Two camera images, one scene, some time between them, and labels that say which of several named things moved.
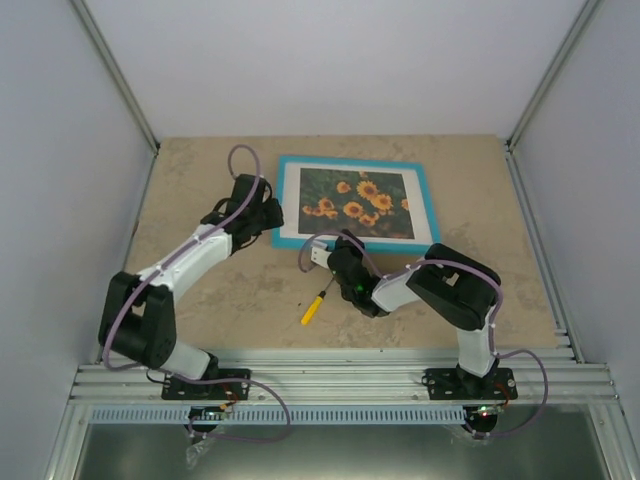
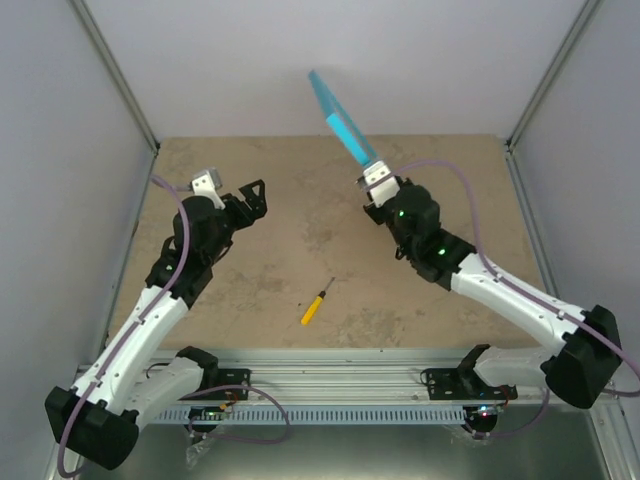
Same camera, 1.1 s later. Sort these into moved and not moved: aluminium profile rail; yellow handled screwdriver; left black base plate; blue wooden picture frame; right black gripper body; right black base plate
Moved: right black gripper body; blue wooden picture frame
Not moved: yellow handled screwdriver; right black base plate; aluminium profile rail; left black base plate
